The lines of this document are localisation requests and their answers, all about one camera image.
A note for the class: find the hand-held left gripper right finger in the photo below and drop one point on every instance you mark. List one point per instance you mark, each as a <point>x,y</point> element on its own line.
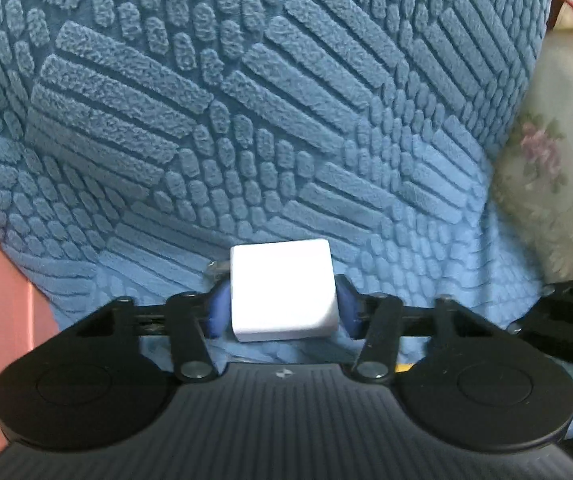
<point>349,310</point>

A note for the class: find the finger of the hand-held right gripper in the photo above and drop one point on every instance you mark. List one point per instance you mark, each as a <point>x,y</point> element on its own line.
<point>566,320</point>

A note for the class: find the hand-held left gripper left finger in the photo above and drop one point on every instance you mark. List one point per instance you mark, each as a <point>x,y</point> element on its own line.
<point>219,310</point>

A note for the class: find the white charger cube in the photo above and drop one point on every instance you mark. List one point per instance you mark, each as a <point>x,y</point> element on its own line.
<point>281,290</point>

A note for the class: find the floral cream pillow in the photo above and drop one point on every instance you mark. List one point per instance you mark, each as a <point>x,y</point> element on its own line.
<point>556,185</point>

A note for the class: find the blue textured blanket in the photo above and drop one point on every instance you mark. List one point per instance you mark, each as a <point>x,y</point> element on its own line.
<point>266,110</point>

